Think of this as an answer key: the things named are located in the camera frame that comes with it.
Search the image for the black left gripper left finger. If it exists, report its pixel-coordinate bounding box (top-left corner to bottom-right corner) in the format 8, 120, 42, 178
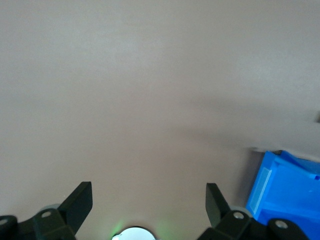
0, 181, 93, 240

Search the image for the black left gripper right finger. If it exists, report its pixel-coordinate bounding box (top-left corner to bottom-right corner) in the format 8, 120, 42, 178
197, 182, 308, 240

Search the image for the blue plastic storage bin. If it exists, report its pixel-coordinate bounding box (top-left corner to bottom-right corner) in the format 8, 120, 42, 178
244, 149, 320, 240

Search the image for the brown table mat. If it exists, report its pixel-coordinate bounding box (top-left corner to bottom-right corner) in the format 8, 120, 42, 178
0, 0, 320, 240

